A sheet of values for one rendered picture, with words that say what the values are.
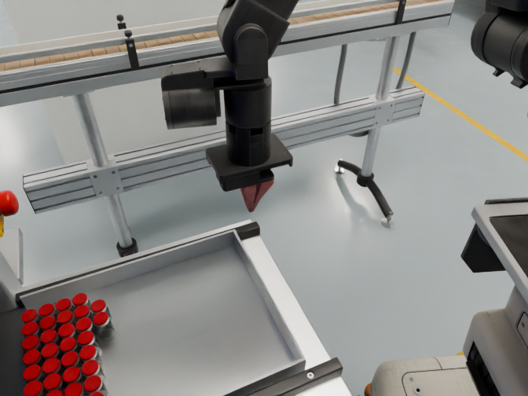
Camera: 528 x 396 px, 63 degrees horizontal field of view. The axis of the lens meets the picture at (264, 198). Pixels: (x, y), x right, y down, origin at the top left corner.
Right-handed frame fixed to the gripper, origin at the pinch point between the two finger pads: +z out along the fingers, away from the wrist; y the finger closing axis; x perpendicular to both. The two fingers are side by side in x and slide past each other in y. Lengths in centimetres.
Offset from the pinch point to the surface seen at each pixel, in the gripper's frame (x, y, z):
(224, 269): -1.5, 4.2, 14.1
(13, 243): -21.6, 36.6, 14.6
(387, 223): -67, -94, 100
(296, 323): 12.3, -2.4, 14.4
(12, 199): -17.0, 32.4, 1.9
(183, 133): -144, -20, 78
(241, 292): 4.1, 3.2, 14.1
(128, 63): -83, 5, 12
